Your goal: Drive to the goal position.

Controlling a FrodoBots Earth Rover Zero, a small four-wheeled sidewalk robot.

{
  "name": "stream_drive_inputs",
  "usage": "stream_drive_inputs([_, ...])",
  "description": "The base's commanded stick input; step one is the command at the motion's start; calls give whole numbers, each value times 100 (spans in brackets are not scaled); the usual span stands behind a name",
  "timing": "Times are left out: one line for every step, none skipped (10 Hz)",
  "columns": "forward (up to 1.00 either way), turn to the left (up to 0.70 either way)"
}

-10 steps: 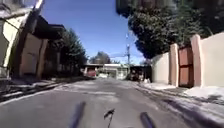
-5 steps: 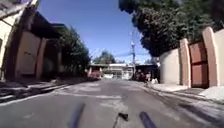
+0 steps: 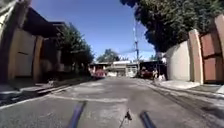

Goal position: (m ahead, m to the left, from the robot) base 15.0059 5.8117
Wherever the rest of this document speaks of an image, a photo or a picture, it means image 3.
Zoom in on low pale buildings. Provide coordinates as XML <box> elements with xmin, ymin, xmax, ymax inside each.
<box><xmin>89</xmin><ymin>60</ymin><xmax>140</xmax><ymax>78</ymax></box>

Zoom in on grey concrete road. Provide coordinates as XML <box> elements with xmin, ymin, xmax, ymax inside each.
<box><xmin>0</xmin><ymin>76</ymin><xmax>224</xmax><ymax>128</ymax></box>

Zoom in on utility pole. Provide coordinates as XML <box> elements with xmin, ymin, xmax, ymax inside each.
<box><xmin>133</xmin><ymin>18</ymin><xmax>141</xmax><ymax>78</ymax></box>

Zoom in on dark red vehicle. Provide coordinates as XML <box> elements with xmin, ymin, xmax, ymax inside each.
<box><xmin>139</xmin><ymin>66</ymin><xmax>154</xmax><ymax>80</ymax></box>

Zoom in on dark green trees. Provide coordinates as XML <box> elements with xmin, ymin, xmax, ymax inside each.
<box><xmin>57</xmin><ymin>22</ymin><xmax>95</xmax><ymax>78</ymax></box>

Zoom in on person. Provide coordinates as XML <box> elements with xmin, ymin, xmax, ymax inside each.
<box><xmin>151</xmin><ymin>67</ymin><xmax>159</xmax><ymax>82</ymax></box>

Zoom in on robot's own part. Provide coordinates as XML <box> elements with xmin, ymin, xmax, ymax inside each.
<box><xmin>67</xmin><ymin>100</ymin><xmax>87</xmax><ymax>128</ymax></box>
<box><xmin>139</xmin><ymin>111</ymin><xmax>157</xmax><ymax>128</ymax></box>

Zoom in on pale concrete pavement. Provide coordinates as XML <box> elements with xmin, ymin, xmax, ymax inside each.
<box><xmin>151</xmin><ymin>79</ymin><xmax>224</xmax><ymax>100</ymax></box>

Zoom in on large dark tree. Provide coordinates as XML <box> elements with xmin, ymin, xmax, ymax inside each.
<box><xmin>119</xmin><ymin>0</ymin><xmax>224</xmax><ymax>53</ymax></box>

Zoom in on building with brown gate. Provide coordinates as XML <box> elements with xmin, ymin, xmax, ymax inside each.
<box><xmin>0</xmin><ymin>0</ymin><xmax>69</xmax><ymax>84</ymax></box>

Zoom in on grey concrete pavement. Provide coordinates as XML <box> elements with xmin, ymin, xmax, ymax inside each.
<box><xmin>0</xmin><ymin>77</ymin><xmax>88</xmax><ymax>107</ymax></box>

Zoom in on pale wall with brown gate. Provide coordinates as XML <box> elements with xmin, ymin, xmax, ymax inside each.
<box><xmin>165</xmin><ymin>13</ymin><xmax>224</xmax><ymax>85</ymax></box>

